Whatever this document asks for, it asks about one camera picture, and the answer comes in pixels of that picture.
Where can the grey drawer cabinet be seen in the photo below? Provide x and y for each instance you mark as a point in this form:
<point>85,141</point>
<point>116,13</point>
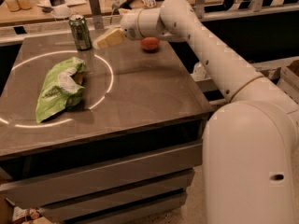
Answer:
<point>129,149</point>

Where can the red apple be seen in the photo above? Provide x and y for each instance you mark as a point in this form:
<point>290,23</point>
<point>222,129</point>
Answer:
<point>149,43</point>

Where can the green chip bag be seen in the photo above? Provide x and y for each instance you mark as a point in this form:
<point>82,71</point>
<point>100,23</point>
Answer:
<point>62,88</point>

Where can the grey metal post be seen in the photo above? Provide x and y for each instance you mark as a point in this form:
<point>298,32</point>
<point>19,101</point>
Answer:
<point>97,15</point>

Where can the left clear sanitizer bottle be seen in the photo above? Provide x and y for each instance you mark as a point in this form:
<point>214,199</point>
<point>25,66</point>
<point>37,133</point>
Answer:
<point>199,72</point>

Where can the left orange liquid jar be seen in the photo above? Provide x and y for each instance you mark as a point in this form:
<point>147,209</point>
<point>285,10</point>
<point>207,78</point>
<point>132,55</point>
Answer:
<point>12,5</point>

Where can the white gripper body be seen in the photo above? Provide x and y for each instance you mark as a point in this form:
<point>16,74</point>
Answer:
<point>130,23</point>

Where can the green soda can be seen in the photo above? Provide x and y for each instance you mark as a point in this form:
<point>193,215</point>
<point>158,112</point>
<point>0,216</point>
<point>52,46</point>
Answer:
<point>80,32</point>

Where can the white cardboard box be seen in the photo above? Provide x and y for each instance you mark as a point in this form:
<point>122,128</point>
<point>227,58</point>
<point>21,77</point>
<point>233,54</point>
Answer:
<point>289,80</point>

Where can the white cup on saucer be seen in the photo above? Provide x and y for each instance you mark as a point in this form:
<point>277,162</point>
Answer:
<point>61,12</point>

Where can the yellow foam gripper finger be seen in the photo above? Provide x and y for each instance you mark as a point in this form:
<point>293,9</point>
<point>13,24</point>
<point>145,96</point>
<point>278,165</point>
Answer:
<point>109,38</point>

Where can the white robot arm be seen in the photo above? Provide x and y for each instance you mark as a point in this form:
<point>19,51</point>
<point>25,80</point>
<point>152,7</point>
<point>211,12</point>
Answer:
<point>247,143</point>

